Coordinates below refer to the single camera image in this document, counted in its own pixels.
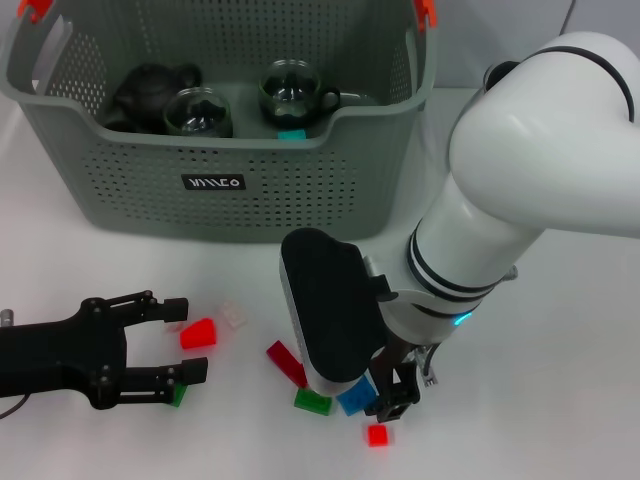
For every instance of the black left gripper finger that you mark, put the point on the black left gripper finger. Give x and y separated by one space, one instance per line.
192 372
175 310

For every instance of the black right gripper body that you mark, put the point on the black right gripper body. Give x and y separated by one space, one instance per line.
390 367

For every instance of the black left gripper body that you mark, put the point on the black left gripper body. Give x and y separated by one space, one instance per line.
55 355

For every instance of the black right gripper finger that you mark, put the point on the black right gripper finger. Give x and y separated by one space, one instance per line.
385 409
409 387

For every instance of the small red square brick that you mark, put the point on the small red square brick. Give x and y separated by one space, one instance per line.
378 436

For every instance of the blue square building brick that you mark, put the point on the blue square building brick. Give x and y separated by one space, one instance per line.
352 400

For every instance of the glass teacup with black base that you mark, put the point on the glass teacup with black base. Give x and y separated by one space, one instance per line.
200 115
290 97

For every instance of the teal square building brick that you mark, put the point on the teal square building brick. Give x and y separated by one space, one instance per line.
291 134

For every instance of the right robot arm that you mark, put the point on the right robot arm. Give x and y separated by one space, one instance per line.
525 150

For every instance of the grey perforated storage bin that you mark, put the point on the grey perforated storage bin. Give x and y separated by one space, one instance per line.
200 200

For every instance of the clear building brick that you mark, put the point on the clear building brick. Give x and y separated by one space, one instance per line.
235 315
174 326

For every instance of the green building brick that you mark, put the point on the green building brick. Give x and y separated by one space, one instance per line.
312 401
177 395

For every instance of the red building brick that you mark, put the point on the red building brick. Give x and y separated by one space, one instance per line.
199 335

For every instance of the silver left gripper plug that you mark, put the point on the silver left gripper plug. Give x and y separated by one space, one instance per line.
6 318

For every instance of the dark red long brick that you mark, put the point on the dark red long brick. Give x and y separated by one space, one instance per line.
282 359

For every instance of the dark clay teapot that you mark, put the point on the dark clay teapot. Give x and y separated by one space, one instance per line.
147 95

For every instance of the right wrist camera housing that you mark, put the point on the right wrist camera housing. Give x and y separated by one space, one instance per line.
330 310

